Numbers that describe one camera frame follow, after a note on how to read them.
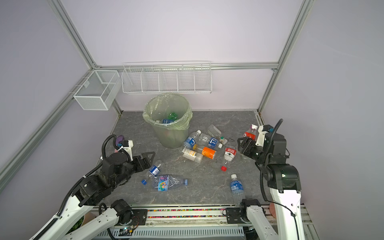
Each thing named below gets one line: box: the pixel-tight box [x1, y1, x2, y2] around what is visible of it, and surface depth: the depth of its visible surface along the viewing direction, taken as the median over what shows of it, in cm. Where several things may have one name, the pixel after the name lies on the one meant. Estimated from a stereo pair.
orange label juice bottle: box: [192, 144, 217, 160], surface depth 93 cm
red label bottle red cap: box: [220, 145, 237, 172], surface depth 93 cm
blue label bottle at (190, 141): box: [183, 130, 202, 149], surface depth 99 cm
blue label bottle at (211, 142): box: [198, 133, 223, 149], surface depth 99 cm
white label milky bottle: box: [182, 147, 204, 164], surface depth 93 cm
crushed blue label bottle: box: [148, 164, 162, 179], surface depth 86 cm
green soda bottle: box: [168, 112, 179, 120], surface depth 103 cm
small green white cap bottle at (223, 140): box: [219, 136, 228, 145], surface depth 101 cm
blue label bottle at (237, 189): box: [230, 173, 246, 207], surface depth 79 cm
